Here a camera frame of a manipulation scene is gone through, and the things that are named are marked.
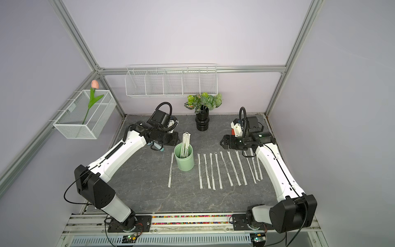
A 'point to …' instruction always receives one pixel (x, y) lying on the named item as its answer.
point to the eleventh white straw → (170, 171)
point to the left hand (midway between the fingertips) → (179, 142)
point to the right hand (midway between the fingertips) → (228, 142)
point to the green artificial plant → (201, 103)
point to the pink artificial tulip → (94, 97)
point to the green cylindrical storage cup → (184, 164)
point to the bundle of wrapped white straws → (185, 147)
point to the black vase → (202, 119)
